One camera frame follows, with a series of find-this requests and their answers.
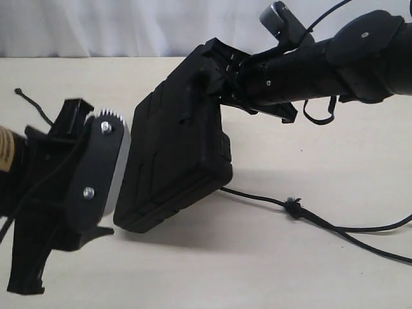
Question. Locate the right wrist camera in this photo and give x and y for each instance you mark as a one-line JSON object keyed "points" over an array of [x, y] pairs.
{"points": [[285, 26]]}

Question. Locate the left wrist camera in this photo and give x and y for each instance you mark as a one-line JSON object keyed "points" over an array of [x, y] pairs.
{"points": [[96, 183]]}

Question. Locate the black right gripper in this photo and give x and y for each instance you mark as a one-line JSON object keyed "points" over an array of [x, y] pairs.
{"points": [[267, 83]]}

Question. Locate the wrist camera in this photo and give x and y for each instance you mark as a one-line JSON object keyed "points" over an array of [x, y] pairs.
{"points": [[285, 26], [96, 183]]}

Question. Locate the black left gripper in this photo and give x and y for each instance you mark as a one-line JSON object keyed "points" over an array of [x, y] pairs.
{"points": [[40, 224]]}

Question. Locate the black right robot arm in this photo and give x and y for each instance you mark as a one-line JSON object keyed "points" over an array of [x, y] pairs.
{"points": [[367, 60]]}

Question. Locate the white backdrop curtain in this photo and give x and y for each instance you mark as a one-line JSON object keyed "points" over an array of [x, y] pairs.
{"points": [[128, 28]]}

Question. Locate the black plastic carrying case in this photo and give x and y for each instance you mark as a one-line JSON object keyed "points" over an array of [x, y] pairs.
{"points": [[178, 155]]}

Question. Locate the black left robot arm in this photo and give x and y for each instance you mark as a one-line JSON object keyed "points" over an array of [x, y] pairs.
{"points": [[14, 161]]}

